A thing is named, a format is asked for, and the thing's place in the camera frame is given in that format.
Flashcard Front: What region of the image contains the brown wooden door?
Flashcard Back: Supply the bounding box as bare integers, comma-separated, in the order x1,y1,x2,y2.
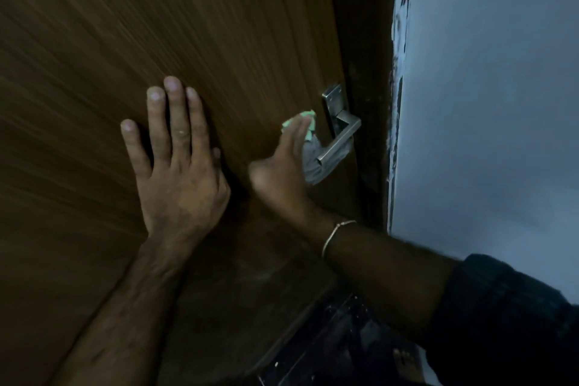
0,0,362,386

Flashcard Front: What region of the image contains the person's right hand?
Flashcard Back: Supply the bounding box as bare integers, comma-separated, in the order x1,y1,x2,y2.
247,112,317,228

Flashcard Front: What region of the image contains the person's bare foot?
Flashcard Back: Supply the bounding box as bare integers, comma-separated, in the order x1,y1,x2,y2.
392,347,425,384

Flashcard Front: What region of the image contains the thin metal bracelet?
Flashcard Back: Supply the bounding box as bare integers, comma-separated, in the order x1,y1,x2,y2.
321,220,358,260

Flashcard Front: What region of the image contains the green cleaning cloth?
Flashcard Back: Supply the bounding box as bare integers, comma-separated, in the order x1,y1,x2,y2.
281,109,317,142

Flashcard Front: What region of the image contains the person's left forearm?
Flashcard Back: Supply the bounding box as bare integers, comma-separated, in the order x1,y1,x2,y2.
49,232,200,386

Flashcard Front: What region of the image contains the silver metal door handle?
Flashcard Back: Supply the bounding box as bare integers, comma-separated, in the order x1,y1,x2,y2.
316,83,362,167

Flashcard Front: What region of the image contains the person's left hand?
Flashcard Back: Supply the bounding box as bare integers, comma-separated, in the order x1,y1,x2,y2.
120,75,232,244

